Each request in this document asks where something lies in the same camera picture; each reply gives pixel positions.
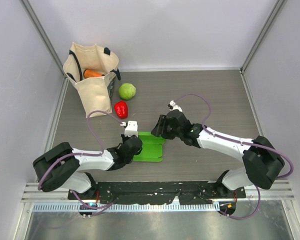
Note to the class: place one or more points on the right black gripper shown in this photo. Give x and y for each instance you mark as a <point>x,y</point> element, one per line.
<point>160,129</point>

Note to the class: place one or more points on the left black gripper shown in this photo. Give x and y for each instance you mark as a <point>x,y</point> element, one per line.
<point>124,138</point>

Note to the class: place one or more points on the green paper box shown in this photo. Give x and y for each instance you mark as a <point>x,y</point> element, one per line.
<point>152,148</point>

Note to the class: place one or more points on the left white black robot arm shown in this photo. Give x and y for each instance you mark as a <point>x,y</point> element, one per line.
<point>67,167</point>

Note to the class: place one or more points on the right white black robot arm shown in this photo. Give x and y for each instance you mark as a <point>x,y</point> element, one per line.
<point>261,163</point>

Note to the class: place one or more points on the red bell pepper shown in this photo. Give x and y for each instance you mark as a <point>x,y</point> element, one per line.
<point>121,109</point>

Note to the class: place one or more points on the green cabbage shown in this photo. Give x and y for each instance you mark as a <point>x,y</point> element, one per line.
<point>127,91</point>

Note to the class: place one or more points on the beige canvas tote bag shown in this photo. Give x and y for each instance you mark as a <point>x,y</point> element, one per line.
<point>95,92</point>

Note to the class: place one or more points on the orange carrot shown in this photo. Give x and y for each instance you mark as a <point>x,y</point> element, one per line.
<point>89,73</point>

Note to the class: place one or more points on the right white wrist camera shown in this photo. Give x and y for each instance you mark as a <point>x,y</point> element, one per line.
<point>173,106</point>

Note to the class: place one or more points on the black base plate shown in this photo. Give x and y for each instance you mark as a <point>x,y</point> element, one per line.
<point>159,192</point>

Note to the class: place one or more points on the white slotted cable duct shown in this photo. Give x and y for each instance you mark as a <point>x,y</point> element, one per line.
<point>175,206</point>

